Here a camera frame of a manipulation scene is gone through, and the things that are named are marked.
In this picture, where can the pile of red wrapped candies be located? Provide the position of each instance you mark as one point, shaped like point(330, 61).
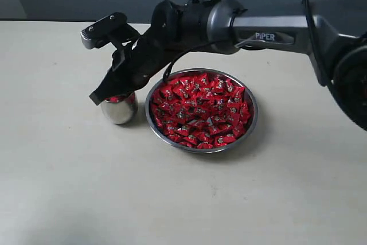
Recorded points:
point(200, 111)

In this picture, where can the stainless steel bowl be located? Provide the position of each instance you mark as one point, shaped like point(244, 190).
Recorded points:
point(201, 111)

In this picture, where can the stainless steel cup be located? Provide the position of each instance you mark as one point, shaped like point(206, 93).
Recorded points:
point(122, 112)

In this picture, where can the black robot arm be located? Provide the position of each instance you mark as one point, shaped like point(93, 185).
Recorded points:
point(331, 33)

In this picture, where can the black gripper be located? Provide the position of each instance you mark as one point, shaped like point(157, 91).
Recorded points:
point(134, 67)

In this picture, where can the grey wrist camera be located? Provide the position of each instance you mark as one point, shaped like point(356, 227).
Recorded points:
point(112, 29)

